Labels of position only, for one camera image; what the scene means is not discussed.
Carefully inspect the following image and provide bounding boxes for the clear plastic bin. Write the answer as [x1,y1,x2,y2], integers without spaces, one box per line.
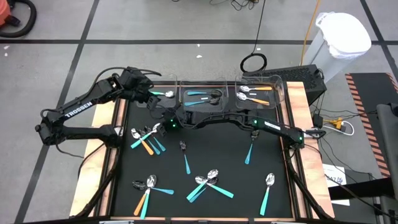
[234,73,285,110]
[129,72,178,109]
[179,80,229,115]

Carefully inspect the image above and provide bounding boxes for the black hazard-striped floor mat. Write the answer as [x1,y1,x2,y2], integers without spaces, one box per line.
[344,72,398,178]

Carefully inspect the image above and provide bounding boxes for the orange shop vacuum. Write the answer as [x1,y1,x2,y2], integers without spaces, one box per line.
[0,0,12,27]

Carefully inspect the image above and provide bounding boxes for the black power adapter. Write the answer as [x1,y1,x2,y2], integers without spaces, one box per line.
[312,113,324,128]

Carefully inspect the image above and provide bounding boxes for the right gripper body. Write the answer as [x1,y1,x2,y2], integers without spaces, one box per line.
[169,109,191,131]

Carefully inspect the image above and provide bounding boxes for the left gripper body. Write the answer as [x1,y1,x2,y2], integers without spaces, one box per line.
[119,67,155,102]

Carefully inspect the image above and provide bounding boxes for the white paper sheet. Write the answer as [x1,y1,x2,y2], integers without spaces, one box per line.
[322,164,351,207]

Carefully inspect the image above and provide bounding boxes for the black board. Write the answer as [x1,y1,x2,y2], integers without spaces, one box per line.
[328,176,398,200]

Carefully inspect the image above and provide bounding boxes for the white looped cable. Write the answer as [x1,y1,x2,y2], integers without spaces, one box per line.
[322,120,355,137]

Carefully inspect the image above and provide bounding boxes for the yellow power strip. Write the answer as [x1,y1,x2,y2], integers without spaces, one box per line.
[323,117,345,131]

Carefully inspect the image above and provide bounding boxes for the black table frame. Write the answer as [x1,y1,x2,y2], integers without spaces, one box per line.
[70,80,335,224]

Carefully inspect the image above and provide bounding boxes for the yellow hanging cable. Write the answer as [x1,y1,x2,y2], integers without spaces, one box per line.
[300,0,322,66]

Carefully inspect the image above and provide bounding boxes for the white lined trash can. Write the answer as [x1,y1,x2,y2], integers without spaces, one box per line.
[302,11,373,84]

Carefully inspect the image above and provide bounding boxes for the black perforated computer case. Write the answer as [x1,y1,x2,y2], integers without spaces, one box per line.
[244,64,328,106]

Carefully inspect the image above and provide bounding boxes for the black coiled hanging cable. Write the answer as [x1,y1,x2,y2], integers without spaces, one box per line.
[239,0,267,73]

